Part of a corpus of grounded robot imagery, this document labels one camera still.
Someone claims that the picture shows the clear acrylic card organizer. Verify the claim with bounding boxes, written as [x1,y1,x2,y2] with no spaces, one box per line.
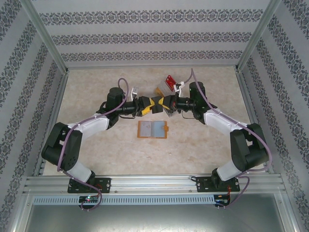
[155,75,184,118]

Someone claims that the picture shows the orange leather card holder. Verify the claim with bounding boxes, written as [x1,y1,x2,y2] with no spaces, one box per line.
[137,120,170,140]

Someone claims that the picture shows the red credit card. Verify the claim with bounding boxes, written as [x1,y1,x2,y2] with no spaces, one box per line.
[165,75,177,91]

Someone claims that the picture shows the grey metal panel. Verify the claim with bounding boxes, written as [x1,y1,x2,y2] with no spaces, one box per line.
[24,204,288,232]

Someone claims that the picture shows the aluminium side rail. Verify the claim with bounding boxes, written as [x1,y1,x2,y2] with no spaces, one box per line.
[235,69,276,174]
[32,70,70,176]

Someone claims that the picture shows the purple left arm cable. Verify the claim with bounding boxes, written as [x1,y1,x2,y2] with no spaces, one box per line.
[56,77,130,211]

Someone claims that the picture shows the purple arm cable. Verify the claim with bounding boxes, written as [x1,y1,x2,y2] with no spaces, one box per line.
[183,68,273,209]
[56,77,130,211]

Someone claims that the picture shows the aluminium mounting rail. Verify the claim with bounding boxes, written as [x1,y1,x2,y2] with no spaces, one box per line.
[23,175,288,194]

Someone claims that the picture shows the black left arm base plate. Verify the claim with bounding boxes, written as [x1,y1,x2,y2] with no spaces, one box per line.
[67,177,112,194]

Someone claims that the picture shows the aluminium frame post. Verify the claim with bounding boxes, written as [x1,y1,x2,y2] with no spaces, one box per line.
[20,0,70,73]
[234,0,283,73]

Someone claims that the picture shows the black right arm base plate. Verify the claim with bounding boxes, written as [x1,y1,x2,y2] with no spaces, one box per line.
[196,176,241,193]

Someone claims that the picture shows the slotted grey cable duct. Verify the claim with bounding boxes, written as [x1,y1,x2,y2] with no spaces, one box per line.
[32,195,215,205]

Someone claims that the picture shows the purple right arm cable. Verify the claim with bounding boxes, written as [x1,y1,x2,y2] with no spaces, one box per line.
[183,68,273,209]

